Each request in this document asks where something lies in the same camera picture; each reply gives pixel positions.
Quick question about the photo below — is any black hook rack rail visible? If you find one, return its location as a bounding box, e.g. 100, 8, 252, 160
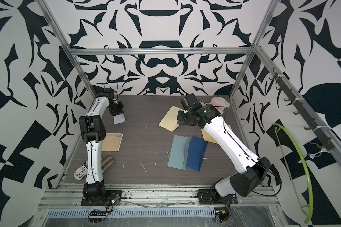
271, 69, 335, 151

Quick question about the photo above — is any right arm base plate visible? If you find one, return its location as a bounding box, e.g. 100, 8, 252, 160
197, 189, 238, 205

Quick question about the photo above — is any white letter paper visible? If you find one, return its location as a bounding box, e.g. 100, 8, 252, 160
113, 114, 126, 125

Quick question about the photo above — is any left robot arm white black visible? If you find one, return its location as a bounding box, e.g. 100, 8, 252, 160
79, 88, 124, 201

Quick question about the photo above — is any pale yellow envelope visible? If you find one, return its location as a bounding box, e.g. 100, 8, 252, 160
159, 106, 183, 132

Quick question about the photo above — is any black connector board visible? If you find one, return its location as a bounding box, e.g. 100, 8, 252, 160
88, 209, 113, 224
214, 210, 231, 223

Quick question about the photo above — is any white teddy bear pink shirt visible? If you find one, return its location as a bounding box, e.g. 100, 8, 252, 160
210, 96, 230, 115

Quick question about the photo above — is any white cable duct strip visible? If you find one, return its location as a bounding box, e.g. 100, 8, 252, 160
46, 207, 216, 218

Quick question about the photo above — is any right black connector board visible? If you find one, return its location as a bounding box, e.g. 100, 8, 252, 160
214, 210, 231, 223

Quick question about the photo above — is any left black connector board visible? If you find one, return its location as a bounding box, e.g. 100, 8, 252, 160
88, 209, 113, 224

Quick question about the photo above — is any green hose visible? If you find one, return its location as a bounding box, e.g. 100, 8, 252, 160
272, 123, 314, 224

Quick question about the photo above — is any light blue envelope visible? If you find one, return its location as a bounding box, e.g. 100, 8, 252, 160
168, 135, 190, 170

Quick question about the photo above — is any cream letter paper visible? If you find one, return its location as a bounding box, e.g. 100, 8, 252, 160
101, 133, 123, 152

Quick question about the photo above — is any dark blue envelope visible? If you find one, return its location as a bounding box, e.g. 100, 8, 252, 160
187, 136, 208, 172

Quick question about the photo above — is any plaid checkered tube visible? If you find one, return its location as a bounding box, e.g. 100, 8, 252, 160
101, 156, 115, 173

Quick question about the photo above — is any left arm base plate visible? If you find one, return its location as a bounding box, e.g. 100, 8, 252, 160
81, 190, 123, 207

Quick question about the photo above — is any tan yellow envelope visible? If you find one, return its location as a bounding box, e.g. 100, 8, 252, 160
201, 123, 233, 145

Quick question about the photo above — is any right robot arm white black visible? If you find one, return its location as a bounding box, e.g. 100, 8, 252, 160
177, 94, 271, 200

